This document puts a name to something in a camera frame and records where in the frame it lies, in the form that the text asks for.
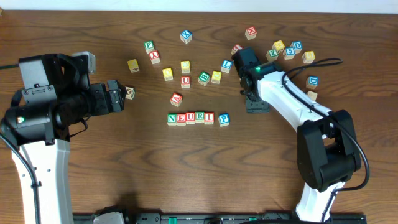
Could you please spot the red M block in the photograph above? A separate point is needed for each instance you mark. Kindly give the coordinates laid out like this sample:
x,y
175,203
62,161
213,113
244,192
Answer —
x,y
250,33

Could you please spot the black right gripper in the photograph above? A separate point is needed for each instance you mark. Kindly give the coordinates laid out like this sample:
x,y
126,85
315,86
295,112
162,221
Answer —
x,y
256,106

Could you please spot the red A block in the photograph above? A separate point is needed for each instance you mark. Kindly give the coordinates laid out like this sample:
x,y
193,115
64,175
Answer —
x,y
176,99

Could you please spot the yellow block centre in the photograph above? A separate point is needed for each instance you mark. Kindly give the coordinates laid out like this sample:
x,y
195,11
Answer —
x,y
216,77

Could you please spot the yellow 8 block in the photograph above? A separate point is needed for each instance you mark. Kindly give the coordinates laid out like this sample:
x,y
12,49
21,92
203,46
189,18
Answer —
x,y
308,57

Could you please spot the yellow block upper right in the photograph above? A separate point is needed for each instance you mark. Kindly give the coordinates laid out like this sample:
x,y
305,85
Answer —
x,y
278,46

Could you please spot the green B block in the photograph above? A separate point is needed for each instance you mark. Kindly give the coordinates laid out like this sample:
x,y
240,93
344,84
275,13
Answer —
x,y
204,78

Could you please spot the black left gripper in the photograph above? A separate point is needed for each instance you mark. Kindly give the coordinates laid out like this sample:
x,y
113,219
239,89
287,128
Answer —
x,y
115,95

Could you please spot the green L block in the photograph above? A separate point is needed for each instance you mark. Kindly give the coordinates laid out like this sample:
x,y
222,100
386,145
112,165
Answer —
x,y
312,95

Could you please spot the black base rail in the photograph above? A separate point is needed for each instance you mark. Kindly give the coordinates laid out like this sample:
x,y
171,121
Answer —
x,y
217,218

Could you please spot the yellow block left middle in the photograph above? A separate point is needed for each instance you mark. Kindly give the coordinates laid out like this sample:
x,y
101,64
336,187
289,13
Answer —
x,y
168,74

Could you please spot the yellow block upper middle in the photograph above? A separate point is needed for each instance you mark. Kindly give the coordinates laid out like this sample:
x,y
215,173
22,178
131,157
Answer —
x,y
185,66

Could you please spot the picture face wooden block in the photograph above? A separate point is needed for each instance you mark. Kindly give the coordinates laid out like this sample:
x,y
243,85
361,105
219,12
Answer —
x,y
130,93

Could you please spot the green N block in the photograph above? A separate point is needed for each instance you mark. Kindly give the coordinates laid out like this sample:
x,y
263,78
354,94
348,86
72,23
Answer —
x,y
171,119

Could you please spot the green Z block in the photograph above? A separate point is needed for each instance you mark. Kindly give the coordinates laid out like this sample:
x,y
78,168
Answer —
x,y
272,55

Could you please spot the red E block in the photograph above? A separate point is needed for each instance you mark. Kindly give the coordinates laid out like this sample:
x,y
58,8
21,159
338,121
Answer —
x,y
181,119

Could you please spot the green F block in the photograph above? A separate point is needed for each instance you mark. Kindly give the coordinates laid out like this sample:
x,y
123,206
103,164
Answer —
x,y
149,46

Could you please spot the red Y block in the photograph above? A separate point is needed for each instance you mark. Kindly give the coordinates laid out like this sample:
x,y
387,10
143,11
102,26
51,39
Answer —
x,y
154,57

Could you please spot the blue D block right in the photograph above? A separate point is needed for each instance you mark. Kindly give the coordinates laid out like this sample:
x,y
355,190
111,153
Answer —
x,y
312,82

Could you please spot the blue d block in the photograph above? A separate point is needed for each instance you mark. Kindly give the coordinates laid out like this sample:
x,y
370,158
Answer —
x,y
312,82
297,46

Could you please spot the blue P block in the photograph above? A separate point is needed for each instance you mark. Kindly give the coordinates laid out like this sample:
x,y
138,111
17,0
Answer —
x,y
224,120

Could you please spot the red i block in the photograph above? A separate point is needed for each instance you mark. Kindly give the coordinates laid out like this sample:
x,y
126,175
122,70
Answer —
x,y
209,118
236,48

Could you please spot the blue D block upper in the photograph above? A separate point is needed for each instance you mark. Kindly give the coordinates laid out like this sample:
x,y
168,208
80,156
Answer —
x,y
297,46

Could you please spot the blue 5 block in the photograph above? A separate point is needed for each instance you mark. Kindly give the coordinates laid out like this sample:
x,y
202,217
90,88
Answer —
x,y
288,53

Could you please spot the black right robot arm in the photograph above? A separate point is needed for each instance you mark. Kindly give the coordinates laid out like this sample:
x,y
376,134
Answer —
x,y
328,153

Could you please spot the blue L block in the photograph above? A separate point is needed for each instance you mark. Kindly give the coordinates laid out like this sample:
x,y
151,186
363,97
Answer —
x,y
226,66

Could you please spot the green R block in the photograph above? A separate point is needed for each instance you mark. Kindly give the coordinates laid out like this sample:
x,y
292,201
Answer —
x,y
199,117

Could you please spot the red u block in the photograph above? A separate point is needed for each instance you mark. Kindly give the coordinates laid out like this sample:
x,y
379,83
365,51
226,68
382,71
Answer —
x,y
185,82
190,118

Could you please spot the yellow block far left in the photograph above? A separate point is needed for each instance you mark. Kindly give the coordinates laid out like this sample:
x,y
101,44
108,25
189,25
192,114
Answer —
x,y
133,65

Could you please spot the blue X block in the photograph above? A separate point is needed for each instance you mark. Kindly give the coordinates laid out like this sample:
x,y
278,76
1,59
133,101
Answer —
x,y
186,36

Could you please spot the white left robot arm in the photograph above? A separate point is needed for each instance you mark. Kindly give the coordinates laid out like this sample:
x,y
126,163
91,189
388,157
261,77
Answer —
x,y
43,174

